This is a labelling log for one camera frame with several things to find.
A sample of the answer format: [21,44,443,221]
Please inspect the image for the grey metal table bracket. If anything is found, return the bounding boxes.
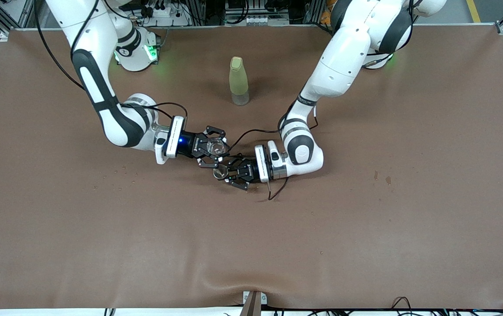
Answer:
[242,291,268,305]

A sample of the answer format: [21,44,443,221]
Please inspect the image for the white socket strip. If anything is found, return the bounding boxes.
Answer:
[242,14,290,26]

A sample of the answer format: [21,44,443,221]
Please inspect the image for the clear glass cup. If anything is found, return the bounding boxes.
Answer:
[206,138,230,158]

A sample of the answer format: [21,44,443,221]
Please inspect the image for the brown table mat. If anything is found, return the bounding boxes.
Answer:
[0,24,503,310]

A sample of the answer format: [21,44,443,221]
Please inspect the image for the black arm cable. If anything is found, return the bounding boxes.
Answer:
[227,103,320,201]
[34,0,188,121]

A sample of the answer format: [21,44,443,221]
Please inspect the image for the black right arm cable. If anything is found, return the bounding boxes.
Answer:
[34,0,188,121]

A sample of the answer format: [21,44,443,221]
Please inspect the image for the orange packaged snacks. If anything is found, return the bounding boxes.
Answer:
[320,0,339,25]

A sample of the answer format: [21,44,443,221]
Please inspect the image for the white power strip with plugs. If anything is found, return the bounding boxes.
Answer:
[142,0,190,27]

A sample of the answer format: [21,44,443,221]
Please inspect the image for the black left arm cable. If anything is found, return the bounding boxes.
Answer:
[227,103,320,201]

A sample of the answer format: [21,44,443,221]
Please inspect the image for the green bottle with clear base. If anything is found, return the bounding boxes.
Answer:
[229,56,250,106]

